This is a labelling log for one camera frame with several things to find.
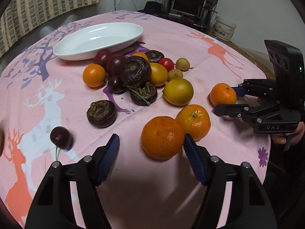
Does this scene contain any small mandarin orange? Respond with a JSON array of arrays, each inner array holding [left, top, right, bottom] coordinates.
[[209, 83, 237, 106]]

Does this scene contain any mandarin with green stem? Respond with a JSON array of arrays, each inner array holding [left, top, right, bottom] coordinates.
[[175, 104, 211, 141]]

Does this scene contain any large yellow-green citrus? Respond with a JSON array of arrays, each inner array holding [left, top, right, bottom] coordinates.
[[163, 78, 194, 106]]

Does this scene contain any dark cherry with stem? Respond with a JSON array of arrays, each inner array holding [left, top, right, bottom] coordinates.
[[50, 126, 72, 161]]

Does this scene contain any tan longan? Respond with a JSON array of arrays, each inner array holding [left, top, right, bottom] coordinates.
[[168, 69, 184, 81], [175, 57, 190, 71]]

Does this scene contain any large mandarin orange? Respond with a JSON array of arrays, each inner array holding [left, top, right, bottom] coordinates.
[[141, 116, 185, 160]]

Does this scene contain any red cherry tomato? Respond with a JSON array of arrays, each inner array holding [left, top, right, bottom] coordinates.
[[158, 58, 175, 72]]

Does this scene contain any yellow lemon-like fruit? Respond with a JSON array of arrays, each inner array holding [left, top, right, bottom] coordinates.
[[150, 63, 168, 87]]

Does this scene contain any water chestnut with grass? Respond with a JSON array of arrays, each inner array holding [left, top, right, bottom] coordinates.
[[124, 82, 158, 106]]

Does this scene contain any right hand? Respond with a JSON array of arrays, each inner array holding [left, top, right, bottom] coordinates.
[[270, 122, 304, 145]]

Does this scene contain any white plastic bucket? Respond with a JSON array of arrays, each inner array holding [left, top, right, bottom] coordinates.
[[213, 17, 236, 41]]

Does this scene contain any black shelf with monitor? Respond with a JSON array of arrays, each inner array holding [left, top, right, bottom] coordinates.
[[139, 0, 218, 33]]

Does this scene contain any large dark water chestnut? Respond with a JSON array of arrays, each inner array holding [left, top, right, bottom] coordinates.
[[120, 56, 152, 88]]

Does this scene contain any pink deer print tablecloth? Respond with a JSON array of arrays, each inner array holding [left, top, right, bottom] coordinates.
[[1, 11, 265, 228]]

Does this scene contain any small dark plum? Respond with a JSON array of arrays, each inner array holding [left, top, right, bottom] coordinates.
[[108, 76, 128, 94]]

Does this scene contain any smooth orange fruit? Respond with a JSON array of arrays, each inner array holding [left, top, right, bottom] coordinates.
[[83, 64, 107, 88]]

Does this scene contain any dark red plum rear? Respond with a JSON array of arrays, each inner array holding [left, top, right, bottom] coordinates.
[[94, 50, 113, 69]]

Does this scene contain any white oval plate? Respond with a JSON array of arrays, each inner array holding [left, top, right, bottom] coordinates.
[[53, 22, 144, 61]]

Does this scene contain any striped beige curtain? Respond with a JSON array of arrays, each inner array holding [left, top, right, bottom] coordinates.
[[1, 0, 100, 55]]

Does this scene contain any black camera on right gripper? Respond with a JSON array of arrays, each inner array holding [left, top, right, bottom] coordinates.
[[264, 40, 304, 87]]

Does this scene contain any white power cable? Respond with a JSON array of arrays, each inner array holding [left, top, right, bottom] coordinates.
[[110, 0, 138, 13]]

